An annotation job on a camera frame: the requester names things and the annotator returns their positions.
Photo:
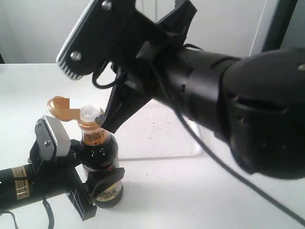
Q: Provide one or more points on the white plastic tray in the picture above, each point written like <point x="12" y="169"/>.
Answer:
<point x="155" y="133"/>

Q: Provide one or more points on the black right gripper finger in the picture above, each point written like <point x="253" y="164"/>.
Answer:
<point x="123" y="103"/>

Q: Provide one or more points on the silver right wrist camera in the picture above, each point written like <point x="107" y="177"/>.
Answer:
<point x="93" y="36"/>

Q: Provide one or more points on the white cabinet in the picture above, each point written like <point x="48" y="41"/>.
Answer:
<point x="33" y="31"/>

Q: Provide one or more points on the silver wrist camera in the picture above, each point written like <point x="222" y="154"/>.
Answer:
<point x="93" y="36"/>
<point x="53" y="140"/>

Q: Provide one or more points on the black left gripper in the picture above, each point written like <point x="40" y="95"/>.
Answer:
<point x="59" y="176"/>

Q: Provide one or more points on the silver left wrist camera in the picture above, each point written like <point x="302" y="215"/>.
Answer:
<point x="53" y="140"/>

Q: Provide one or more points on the dark vertical post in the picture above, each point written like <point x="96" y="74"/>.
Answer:
<point x="279" y="24"/>

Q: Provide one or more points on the dark soy sauce bottle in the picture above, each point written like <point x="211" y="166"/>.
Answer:
<point x="98" y="150"/>

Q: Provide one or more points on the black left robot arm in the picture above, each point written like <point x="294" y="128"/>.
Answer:
<point x="15" y="188"/>

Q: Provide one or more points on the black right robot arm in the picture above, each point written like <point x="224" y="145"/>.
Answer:
<point x="256" y="105"/>

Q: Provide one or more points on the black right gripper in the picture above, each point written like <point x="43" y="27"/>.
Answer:
<point x="140" y="42"/>

